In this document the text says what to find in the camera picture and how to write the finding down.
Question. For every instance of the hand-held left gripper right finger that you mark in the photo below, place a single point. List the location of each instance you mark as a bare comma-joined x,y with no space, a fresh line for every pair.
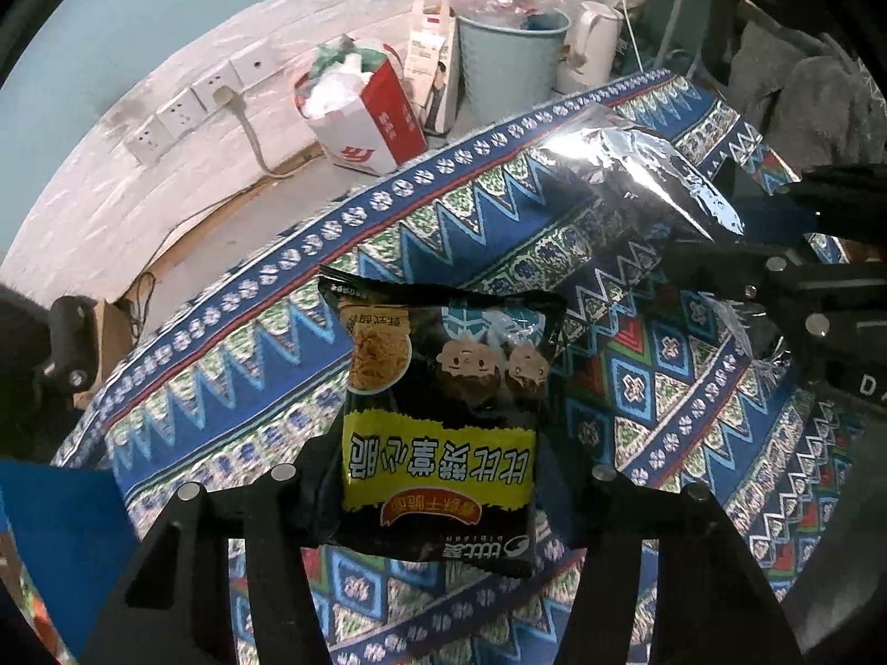
565,506

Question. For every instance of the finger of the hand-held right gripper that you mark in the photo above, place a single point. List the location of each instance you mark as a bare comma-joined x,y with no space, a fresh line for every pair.
748,277
831,201

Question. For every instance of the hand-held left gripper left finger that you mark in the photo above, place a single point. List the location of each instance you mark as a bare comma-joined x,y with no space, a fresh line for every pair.
277,533

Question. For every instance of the black noodle snack packet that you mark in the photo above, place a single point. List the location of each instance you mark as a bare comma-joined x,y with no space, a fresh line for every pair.
436,457

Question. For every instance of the silver foil snack packet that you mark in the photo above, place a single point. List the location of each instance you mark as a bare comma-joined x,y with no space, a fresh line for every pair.
644,166

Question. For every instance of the blue patterned cloth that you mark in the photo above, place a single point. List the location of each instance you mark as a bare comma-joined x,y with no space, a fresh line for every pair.
242,360

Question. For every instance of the white electric kettle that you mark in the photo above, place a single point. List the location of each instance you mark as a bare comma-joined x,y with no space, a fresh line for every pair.
589,48

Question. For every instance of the black plastic object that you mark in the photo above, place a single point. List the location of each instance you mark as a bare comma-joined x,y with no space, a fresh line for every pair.
48,360

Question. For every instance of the teal waste bin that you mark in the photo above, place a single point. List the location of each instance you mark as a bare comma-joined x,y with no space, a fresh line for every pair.
509,66

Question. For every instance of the clear plastic trash bag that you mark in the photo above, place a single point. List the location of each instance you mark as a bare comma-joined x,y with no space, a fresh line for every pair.
509,3

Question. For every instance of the white carton box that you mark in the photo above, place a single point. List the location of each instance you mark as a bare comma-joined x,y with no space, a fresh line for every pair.
431,62

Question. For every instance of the red and white paper bag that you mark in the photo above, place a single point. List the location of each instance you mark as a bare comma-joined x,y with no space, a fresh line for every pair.
360,118

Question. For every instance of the white wall socket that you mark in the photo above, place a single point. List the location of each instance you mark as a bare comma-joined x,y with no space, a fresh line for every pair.
216,88
255,61
181,114
147,142

